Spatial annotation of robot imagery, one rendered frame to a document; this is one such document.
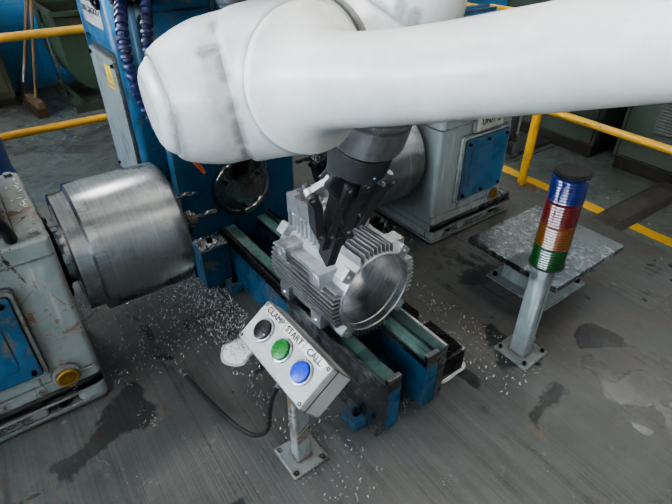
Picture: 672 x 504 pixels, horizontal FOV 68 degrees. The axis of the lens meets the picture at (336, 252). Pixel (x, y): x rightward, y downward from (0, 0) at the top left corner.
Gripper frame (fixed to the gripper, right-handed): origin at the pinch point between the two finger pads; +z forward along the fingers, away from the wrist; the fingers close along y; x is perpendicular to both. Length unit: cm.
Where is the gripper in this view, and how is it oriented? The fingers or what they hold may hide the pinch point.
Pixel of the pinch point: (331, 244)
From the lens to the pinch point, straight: 72.7
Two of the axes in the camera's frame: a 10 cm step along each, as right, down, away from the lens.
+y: -8.8, 2.5, -4.0
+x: 4.3, 7.8, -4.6
